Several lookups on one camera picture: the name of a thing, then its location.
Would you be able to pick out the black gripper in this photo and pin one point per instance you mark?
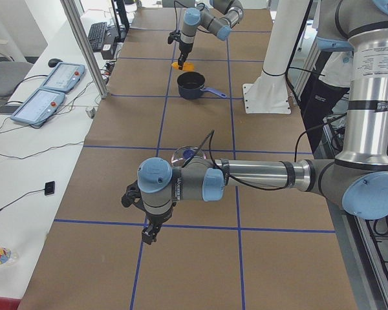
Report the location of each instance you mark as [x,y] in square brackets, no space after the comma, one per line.
[157,218]
[184,48]

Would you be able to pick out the yellow corn cob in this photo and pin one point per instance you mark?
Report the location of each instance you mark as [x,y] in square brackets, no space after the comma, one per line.
[187,66]

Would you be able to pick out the glass pot lid blue knob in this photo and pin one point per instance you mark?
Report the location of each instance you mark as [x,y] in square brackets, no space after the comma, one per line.
[182,154]

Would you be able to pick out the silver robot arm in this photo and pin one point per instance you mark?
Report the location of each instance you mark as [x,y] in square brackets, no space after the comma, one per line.
[355,180]
[221,27]

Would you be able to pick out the dark blue saucepan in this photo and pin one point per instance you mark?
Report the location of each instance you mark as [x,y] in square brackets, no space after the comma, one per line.
[191,85]

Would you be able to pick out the black keyboard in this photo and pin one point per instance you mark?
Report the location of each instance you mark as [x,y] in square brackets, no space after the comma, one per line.
[96,35]

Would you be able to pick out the small black device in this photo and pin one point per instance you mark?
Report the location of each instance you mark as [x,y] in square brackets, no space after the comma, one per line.
[49,188]

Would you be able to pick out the far blue teach pendant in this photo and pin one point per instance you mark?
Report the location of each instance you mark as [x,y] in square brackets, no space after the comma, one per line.
[64,77]

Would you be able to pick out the blue teach pendant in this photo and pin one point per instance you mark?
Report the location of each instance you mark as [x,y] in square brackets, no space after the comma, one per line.
[64,77]
[37,109]

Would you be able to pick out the black computer mouse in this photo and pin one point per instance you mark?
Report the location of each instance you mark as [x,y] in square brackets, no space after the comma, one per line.
[53,62]

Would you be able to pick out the person in grey jacket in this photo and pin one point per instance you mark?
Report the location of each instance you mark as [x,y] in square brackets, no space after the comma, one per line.
[329,82]

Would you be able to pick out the near blue teach pendant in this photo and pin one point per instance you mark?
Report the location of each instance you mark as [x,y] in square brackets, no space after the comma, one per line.
[37,109]

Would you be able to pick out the grey office chair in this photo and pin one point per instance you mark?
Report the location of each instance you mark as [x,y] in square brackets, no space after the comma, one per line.
[11,73]

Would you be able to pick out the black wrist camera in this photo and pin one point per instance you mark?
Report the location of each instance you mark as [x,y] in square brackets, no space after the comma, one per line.
[173,36]
[132,196]

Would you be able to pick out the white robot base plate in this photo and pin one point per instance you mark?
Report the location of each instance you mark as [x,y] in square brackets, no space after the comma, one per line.
[267,95]

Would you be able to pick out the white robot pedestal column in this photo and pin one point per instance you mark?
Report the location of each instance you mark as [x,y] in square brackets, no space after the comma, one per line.
[290,15]

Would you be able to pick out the aluminium frame post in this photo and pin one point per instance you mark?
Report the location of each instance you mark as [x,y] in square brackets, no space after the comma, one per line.
[73,17]

